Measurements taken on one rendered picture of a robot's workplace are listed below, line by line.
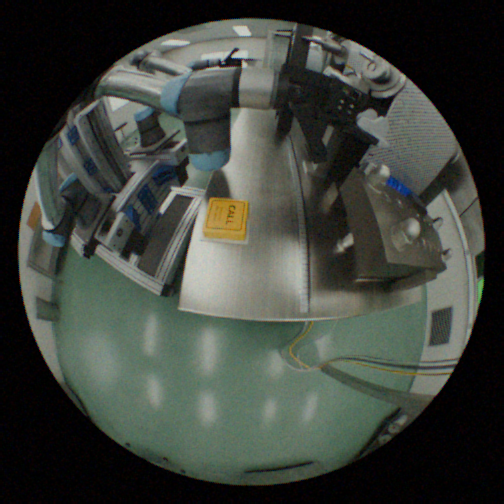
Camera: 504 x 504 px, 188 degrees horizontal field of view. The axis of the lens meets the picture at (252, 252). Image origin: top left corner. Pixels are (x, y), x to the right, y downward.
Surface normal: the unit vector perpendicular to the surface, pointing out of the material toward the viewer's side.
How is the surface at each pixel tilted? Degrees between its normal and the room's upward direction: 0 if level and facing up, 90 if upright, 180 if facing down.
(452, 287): 90
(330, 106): 90
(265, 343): 0
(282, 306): 0
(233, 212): 0
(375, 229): 90
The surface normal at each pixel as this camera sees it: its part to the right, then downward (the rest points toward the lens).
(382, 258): -0.99, -0.10
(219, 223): 0.07, -0.36
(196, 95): -0.07, 0.93
